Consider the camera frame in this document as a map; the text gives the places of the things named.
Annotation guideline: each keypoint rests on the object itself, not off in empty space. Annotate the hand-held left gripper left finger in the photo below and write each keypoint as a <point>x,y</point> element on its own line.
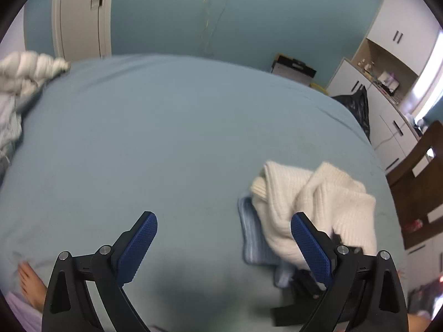
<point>136,245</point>

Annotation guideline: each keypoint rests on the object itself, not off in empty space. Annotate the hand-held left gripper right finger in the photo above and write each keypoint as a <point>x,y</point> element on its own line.
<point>309,245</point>

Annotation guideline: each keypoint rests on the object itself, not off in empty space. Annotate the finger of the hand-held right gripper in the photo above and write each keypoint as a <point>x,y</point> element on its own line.
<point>304,283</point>

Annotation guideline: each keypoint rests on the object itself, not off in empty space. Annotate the blue and white knit sweater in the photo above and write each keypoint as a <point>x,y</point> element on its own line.
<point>328,193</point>

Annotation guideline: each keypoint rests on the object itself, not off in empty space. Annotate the person's right forearm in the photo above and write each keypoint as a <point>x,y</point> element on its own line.
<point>415,322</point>

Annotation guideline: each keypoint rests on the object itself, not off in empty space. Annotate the red packet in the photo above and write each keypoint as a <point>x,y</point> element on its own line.
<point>413,226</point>

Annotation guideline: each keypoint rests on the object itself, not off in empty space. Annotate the person's left foot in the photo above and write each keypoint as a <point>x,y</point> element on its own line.
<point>31,287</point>

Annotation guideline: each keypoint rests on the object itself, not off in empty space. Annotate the brown wooden chair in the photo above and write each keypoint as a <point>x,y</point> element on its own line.
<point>415,186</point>

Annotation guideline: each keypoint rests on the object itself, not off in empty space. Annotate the black plastic bag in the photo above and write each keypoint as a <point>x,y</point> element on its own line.
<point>356,105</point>

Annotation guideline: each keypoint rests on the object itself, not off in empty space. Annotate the yellow object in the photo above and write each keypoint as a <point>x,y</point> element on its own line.
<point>318,87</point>

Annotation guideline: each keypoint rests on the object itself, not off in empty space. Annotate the black box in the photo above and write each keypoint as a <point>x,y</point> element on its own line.
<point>294,69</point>

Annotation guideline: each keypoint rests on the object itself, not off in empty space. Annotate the white cabinet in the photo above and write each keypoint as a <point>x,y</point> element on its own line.
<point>391,76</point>

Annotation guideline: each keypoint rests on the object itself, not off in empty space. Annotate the white puffy duvet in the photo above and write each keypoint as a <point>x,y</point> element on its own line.
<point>27,67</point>

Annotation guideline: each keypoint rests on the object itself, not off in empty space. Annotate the white door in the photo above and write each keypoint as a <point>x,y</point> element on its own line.
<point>83,13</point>

